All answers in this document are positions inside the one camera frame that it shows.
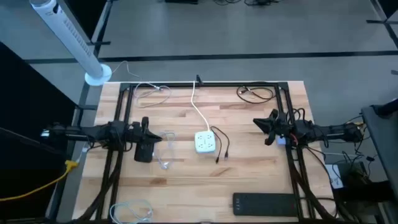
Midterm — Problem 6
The white power cube cord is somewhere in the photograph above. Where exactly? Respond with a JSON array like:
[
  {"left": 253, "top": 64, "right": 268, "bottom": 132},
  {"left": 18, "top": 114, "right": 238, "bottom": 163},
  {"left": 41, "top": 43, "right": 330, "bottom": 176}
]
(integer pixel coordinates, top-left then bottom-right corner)
[{"left": 190, "top": 80, "right": 211, "bottom": 133}]

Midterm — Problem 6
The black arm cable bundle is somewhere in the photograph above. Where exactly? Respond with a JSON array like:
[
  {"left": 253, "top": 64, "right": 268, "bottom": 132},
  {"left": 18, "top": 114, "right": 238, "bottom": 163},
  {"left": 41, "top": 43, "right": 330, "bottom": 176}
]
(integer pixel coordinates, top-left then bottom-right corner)
[
  {"left": 287, "top": 144, "right": 343, "bottom": 223},
  {"left": 73, "top": 144, "right": 126, "bottom": 224}
]

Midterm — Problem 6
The long black power strip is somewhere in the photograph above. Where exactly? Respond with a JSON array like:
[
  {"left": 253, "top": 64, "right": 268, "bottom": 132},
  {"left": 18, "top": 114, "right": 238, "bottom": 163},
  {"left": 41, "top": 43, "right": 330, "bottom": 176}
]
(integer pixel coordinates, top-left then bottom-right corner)
[{"left": 232, "top": 192, "right": 299, "bottom": 218}]

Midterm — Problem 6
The black power adapter block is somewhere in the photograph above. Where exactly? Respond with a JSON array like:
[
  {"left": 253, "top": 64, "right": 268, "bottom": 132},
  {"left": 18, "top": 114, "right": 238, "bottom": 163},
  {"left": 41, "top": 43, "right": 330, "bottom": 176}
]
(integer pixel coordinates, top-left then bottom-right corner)
[{"left": 134, "top": 142, "right": 155, "bottom": 164}]

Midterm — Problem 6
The white braided USB cable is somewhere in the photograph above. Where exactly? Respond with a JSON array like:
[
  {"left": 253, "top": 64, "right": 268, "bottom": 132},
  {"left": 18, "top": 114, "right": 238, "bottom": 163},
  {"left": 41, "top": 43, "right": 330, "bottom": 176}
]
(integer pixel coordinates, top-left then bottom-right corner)
[{"left": 154, "top": 130, "right": 177, "bottom": 170}]

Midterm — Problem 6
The thin white USB cable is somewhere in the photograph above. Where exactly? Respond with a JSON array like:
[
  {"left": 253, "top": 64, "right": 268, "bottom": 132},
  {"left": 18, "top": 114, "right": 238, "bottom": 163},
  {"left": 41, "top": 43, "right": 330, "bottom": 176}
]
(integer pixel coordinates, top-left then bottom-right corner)
[{"left": 132, "top": 81, "right": 172, "bottom": 109}]

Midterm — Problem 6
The black curtain divider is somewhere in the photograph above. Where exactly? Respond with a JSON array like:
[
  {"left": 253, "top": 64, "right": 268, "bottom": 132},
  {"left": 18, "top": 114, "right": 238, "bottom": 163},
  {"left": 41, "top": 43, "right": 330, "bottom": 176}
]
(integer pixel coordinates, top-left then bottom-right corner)
[
  {"left": 63, "top": 0, "right": 108, "bottom": 43},
  {"left": 377, "top": 0, "right": 398, "bottom": 20},
  {"left": 0, "top": 40, "right": 80, "bottom": 224}
]

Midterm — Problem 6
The black equipment box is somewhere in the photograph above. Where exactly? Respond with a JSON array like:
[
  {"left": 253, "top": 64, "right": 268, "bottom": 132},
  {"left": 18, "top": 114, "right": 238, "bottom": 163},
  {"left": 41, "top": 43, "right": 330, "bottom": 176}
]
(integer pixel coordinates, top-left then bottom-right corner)
[{"left": 337, "top": 160, "right": 396, "bottom": 203}]

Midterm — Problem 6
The black desk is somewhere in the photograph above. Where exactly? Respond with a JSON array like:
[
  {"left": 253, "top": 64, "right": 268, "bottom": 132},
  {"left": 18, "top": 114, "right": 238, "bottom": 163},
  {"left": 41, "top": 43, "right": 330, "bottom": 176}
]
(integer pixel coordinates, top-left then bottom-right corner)
[{"left": 360, "top": 98, "right": 398, "bottom": 203}]

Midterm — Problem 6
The black USB cable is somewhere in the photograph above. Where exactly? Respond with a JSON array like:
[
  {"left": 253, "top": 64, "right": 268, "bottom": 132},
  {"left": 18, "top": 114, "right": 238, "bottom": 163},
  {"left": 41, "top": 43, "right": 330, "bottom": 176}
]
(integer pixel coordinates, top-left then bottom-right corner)
[{"left": 210, "top": 126, "right": 231, "bottom": 164}]

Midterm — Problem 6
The yellow cable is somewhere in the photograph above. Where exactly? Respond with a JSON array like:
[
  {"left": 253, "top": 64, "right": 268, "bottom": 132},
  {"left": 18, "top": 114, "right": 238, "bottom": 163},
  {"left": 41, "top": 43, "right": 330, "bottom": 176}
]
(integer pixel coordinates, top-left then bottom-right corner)
[{"left": 0, "top": 159, "right": 80, "bottom": 202}]

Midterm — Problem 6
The light blue braided cable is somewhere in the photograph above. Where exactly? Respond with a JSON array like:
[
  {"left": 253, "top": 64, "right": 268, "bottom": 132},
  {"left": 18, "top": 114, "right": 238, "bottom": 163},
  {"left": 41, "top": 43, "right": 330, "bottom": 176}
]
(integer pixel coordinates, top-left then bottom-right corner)
[{"left": 108, "top": 198, "right": 154, "bottom": 224}]

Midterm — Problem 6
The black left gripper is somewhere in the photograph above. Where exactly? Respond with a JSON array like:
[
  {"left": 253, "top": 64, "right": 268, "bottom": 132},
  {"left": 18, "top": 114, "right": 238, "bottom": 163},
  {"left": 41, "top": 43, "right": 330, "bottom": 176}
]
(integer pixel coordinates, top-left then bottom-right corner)
[{"left": 125, "top": 116, "right": 163, "bottom": 156}]

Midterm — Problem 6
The thin white fan cord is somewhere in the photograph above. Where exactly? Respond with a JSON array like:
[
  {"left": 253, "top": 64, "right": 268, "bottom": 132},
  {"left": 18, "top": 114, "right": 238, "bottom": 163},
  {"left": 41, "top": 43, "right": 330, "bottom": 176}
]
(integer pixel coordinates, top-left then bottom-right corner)
[{"left": 110, "top": 60, "right": 142, "bottom": 80}]

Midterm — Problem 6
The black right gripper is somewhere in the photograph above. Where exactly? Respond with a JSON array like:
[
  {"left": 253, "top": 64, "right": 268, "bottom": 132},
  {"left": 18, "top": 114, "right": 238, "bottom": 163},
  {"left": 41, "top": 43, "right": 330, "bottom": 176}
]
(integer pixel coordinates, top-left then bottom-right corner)
[{"left": 252, "top": 108, "right": 299, "bottom": 147}]

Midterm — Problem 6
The white tower fan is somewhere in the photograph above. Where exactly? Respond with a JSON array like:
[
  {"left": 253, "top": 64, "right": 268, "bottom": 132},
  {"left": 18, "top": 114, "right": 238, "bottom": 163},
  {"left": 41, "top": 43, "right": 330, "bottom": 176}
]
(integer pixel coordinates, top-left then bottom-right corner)
[{"left": 29, "top": 0, "right": 113, "bottom": 87}]

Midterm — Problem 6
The white box with writing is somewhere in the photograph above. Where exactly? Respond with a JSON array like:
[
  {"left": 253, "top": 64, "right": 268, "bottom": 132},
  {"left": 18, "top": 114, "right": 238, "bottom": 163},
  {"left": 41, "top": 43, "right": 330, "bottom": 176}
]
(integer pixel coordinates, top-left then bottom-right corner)
[{"left": 325, "top": 164, "right": 345, "bottom": 190}]

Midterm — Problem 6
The white power cube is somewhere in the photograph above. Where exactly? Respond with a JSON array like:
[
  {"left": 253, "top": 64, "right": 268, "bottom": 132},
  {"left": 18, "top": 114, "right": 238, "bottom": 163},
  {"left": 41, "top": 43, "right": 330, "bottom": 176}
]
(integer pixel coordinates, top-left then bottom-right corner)
[{"left": 194, "top": 130, "right": 217, "bottom": 154}]

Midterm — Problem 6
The black coiled cable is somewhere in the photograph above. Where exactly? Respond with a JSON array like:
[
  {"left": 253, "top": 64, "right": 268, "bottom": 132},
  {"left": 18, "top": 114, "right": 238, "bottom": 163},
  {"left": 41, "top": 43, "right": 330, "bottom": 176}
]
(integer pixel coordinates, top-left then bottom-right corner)
[{"left": 236, "top": 86, "right": 277, "bottom": 105}]

